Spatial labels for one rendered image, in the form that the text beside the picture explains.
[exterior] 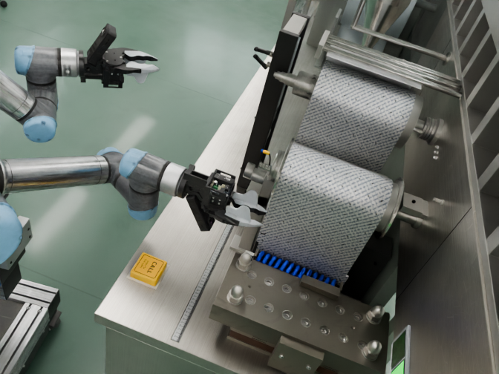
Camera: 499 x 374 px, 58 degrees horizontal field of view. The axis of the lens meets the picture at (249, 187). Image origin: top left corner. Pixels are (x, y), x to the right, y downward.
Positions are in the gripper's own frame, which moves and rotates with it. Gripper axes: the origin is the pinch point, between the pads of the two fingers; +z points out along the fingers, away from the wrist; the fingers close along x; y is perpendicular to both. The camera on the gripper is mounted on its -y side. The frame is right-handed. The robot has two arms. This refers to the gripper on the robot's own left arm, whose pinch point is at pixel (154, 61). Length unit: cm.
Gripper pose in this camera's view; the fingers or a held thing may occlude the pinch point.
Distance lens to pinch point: 134.3
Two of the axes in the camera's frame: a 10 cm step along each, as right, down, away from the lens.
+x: 2.4, 7.9, -5.6
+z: 9.4, -0.3, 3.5
